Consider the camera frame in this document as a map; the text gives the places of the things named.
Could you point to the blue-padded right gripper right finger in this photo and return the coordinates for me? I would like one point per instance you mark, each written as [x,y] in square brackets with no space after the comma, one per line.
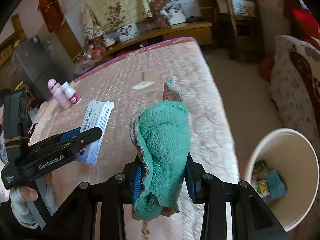
[251,217]

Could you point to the pink thermos bottle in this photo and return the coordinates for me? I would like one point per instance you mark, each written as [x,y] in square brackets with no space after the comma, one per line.
[58,94]

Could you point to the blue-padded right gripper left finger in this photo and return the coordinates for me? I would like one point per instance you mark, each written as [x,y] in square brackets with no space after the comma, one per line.
[97,211]

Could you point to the wooden chair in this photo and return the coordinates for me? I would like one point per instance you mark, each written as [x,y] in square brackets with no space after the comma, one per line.
[239,27]

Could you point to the grey refrigerator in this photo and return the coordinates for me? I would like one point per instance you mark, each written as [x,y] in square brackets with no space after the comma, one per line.
[37,66]

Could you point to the framed couple photo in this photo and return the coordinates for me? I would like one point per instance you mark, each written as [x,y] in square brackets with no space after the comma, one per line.
[127,32]

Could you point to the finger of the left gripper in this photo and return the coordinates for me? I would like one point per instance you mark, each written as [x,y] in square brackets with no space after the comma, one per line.
[76,143]
[68,135]

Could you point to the floral cloth covered television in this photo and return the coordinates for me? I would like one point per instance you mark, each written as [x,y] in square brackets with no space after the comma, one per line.
[110,15]

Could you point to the white pill bottle red label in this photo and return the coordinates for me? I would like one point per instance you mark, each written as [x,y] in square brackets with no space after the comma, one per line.
[71,93]

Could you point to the gloved left hand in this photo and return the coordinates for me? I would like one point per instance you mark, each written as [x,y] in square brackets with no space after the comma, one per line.
[21,195]

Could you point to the wedding photo frame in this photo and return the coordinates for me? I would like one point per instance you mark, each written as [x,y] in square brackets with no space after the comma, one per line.
[174,13]

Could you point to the floral covered sofa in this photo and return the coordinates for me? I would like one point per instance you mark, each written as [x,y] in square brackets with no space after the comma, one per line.
[295,86]

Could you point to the red cushion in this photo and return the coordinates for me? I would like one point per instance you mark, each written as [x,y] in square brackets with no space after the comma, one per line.
[307,23]

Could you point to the wooden tv cabinet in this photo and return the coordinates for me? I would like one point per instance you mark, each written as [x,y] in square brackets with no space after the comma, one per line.
[200,31]

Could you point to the white medicine box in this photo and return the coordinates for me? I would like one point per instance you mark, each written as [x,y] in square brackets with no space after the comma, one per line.
[94,122]

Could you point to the red plastic bag on floor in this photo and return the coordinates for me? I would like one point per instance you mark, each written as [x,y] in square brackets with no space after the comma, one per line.
[265,67]

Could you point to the red chinese knot left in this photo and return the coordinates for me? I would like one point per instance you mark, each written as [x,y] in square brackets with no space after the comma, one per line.
[51,13]

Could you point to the blue plastic wrapper pack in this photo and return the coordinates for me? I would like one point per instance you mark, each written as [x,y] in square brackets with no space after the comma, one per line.
[275,186]

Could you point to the green cloth rag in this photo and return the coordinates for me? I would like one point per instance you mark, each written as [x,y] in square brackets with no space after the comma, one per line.
[161,137]

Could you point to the white round trash bin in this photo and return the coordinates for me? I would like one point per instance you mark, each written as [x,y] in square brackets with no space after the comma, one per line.
[295,159]

